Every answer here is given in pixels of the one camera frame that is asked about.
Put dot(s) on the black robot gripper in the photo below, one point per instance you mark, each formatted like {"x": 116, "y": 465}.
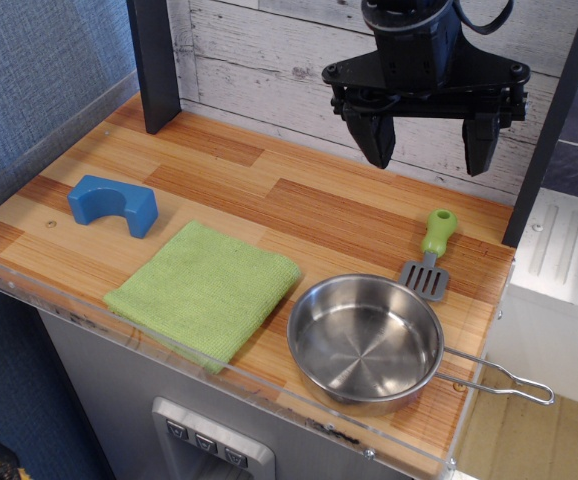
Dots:
{"x": 424, "y": 66}

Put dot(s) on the green towel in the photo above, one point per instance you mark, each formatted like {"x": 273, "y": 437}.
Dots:
{"x": 206, "y": 291}

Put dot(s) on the stainless steel pan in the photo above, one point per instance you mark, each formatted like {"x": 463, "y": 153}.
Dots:
{"x": 366, "y": 345}

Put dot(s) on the white ribbed side cabinet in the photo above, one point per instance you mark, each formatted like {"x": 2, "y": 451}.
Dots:
{"x": 536, "y": 332}

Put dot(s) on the blue wooden arch block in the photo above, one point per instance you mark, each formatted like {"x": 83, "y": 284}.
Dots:
{"x": 96, "y": 197}

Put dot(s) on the silver button control panel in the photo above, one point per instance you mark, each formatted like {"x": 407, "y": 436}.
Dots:
{"x": 196, "y": 447}

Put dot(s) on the clear acrylic front guard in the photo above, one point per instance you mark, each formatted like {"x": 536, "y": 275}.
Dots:
{"x": 117, "y": 369}

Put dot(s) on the green handled grey spatula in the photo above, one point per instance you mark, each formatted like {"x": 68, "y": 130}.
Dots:
{"x": 424, "y": 277}

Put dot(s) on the dark right support post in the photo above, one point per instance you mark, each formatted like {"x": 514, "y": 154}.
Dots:
{"x": 560, "y": 105}

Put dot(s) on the dark support post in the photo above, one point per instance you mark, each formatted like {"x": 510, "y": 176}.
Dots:
{"x": 155, "y": 62}
{"x": 560, "y": 105}

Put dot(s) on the dark left support post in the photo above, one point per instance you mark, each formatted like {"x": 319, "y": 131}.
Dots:
{"x": 155, "y": 62}

